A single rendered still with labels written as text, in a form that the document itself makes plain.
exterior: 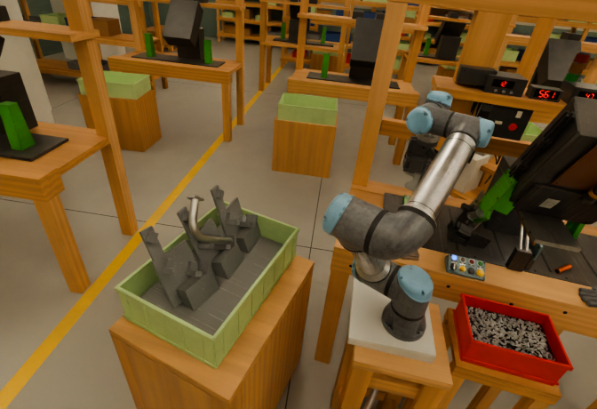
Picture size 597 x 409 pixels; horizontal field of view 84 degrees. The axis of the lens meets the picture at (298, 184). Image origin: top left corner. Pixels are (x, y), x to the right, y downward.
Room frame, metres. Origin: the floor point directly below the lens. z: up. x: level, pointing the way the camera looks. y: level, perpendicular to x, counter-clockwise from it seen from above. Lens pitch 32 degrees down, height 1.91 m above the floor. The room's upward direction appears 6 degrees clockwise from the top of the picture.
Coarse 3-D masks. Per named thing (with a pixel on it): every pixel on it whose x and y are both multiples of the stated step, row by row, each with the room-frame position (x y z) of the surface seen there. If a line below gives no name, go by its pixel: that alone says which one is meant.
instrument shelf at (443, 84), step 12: (432, 84) 1.72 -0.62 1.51; (444, 84) 1.60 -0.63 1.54; (456, 84) 1.62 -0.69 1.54; (456, 96) 1.53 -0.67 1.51; (468, 96) 1.52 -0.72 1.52; (480, 96) 1.51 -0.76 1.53; (492, 96) 1.50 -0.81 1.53; (504, 96) 1.49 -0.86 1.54; (528, 108) 1.46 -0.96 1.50; (540, 108) 1.45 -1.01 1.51; (552, 108) 1.44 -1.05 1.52
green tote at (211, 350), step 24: (216, 216) 1.26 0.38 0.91; (264, 216) 1.23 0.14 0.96; (288, 240) 1.08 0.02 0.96; (144, 264) 0.87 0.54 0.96; (288, 264) 1.08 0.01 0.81; (120, 288) 0.75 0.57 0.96; (144, 288) 0.84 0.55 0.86; (264, 288) 0.88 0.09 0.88; (144, 312) 0.71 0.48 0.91; (240, 312) 0.74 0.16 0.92; (168, 336) 0.68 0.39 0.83; (192, 336) 0.63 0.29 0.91; (216, 336) 0.61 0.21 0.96; (216, 360) 0.61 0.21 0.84
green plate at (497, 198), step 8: (504, 176) 1.31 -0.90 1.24; (512, 176) 1.26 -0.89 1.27; (504, 184) 1.27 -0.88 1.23; (512, 184) 1.22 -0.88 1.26; (488, 192) 1.33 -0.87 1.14; (496, 192) 1.28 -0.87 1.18; (504, 192) 1.23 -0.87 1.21; (488, 200) 1.29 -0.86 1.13; (496, 200) 1.24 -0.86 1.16; (504, 200) 1.23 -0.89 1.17; (480, 208) 1.30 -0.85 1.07; (488, 208) 1.24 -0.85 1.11; (496, 208) 1.23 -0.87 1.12; (504, 208) 1.23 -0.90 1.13; (512, 208) 1.22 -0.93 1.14
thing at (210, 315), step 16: (272, 240) 1.20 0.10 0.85; (256, 256) 1.08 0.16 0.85; (272, 256) 1.09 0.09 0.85; (240, 272) 0.98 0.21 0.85; (256, 272) 0.99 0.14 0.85; (160, 288) 0.86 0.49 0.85; (224, 288) 0.89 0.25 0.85; (240, 288) 0.90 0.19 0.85; (160, 304) 0.79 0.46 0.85; (208, 304) 0.81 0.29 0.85; (224, 304) 0.82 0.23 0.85; (192, 320) 0.74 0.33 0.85; (208, 320) 0.74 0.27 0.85; (224, 320) 0.75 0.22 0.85
